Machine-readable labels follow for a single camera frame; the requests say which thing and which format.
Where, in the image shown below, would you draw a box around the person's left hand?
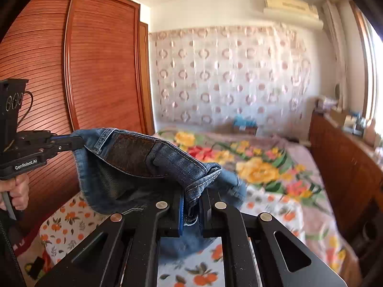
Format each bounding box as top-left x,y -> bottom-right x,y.
0,174 -> 29,210

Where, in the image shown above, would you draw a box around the blue box by curtain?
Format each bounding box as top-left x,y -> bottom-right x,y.
232,116 -> 258,135

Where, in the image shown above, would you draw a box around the clutter on cabinet top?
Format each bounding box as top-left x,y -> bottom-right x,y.
312,95 -> 382,165

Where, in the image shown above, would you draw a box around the blue denim jeans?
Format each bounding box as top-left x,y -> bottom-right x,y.
72,128 -> 246,264

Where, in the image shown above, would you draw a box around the brown wooden side cabinet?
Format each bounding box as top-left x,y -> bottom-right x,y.
309,112 -> 382,276

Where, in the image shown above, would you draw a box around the colourful floral blanket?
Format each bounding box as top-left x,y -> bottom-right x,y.
156,128 -> 362,286

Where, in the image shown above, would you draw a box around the orange print bed sheet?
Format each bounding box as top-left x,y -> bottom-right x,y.
17,190 -> 306,287

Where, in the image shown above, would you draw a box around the white wall air conditioner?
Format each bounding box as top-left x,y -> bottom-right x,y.
263,0 -> 324,30

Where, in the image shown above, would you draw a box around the brown wooden wardrobe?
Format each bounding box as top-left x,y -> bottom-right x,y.
0,0 -> 156,234

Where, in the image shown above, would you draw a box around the white pink circle curtain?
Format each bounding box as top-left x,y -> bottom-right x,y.
149,25 -> 311,137

